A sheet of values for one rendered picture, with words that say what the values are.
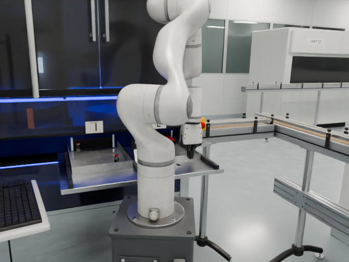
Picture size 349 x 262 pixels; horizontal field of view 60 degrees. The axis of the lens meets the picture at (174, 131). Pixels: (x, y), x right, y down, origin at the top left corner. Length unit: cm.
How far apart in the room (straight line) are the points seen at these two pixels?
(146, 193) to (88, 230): 86
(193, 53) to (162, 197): 61
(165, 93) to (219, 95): 629
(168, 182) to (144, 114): 22
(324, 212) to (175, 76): 141
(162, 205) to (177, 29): 56
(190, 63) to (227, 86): 594
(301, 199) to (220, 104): 525
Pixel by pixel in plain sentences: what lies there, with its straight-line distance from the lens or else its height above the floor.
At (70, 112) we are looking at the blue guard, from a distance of 154.
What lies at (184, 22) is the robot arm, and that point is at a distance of 103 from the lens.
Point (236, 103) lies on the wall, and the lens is 740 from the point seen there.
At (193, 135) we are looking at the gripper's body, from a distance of 139.
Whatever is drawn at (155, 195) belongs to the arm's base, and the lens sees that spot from 95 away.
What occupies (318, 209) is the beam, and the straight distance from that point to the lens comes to 207.
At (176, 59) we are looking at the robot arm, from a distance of 96.
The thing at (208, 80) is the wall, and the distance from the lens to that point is 695.
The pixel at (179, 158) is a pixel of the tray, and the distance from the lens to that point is 144.
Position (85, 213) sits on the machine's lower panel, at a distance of 172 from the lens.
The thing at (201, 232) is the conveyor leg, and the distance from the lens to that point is 222.
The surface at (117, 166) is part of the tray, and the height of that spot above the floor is 90.
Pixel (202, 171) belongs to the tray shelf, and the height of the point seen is 88.
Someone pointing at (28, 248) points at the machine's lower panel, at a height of 42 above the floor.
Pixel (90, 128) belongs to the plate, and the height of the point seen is 102.
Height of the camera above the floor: 136
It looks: 14 degrees down
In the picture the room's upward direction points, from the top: 1 degrees clockwise
